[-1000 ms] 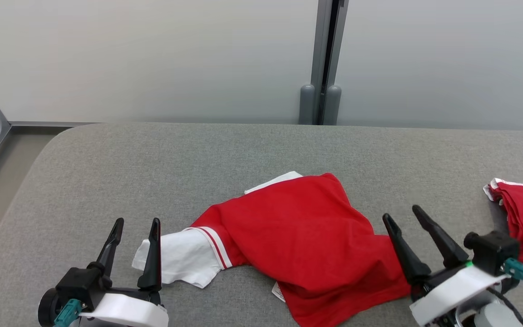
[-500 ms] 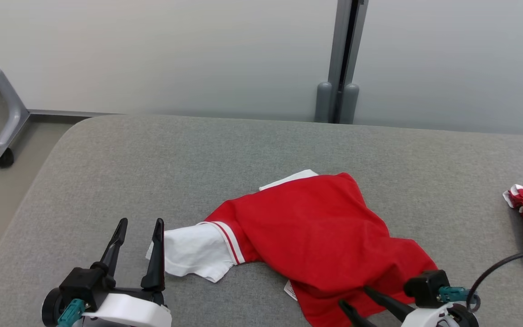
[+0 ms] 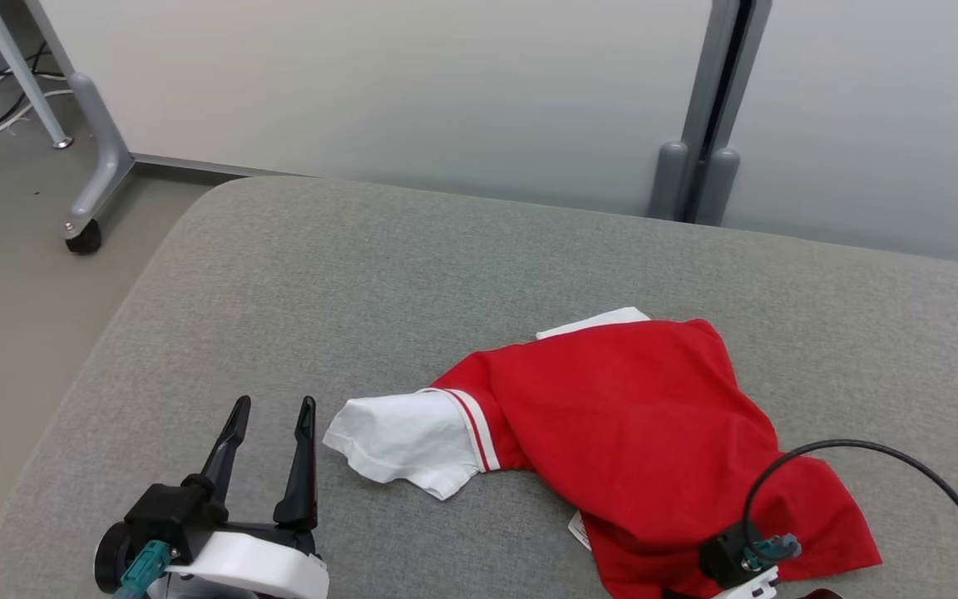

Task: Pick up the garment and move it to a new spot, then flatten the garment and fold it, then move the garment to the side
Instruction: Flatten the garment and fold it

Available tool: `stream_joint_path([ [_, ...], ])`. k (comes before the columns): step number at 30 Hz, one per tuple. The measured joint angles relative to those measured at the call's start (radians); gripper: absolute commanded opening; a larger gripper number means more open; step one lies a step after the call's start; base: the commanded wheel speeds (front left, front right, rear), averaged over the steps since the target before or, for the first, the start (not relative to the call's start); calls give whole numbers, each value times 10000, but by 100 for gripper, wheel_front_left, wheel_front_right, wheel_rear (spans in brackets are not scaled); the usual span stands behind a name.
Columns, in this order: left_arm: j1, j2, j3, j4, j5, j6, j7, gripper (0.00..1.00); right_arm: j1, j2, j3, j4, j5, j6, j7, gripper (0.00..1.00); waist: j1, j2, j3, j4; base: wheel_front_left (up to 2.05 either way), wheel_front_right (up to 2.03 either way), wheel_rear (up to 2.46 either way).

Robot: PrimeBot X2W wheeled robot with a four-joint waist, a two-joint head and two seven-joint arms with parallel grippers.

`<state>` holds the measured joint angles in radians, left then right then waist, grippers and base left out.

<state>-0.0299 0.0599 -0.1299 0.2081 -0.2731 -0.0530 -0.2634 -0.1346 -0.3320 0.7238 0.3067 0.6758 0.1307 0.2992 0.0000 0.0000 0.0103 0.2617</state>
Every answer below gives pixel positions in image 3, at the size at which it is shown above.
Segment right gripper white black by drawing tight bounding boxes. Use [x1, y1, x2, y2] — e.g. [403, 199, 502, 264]
[710, 564, 781, 599]

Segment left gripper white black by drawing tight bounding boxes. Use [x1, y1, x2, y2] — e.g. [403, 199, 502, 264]
[94, 395, 331, 599]

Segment red shirt white sleeves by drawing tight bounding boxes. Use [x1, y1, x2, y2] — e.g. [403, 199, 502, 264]
[323, 306, 883, 599]

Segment black caster wheel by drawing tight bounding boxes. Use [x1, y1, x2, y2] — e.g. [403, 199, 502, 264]
[64, 218, 103, 255]

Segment thin slanted desk leg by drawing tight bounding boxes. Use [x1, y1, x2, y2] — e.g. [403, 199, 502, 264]
[0, 0, 75, 151]

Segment right camera cable teal plug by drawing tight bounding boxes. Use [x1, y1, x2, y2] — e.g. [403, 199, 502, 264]
[741, 438, 958, 599]

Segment camera cable teal plug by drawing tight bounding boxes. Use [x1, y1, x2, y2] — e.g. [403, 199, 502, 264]
[741, 438, 958, 599]
[116, 539, 174, 599]

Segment left camera cable teal plug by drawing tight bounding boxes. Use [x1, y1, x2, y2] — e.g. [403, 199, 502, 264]
[116, 539, 174, 599]

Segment grey partition base rail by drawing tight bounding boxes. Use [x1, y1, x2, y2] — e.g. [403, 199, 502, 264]
[131, 152, 314, 180]

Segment grey rounded post foot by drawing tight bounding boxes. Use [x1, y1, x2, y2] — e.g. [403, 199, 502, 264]
[693, 147, 740, 227]
[648, 140, 689, 221]

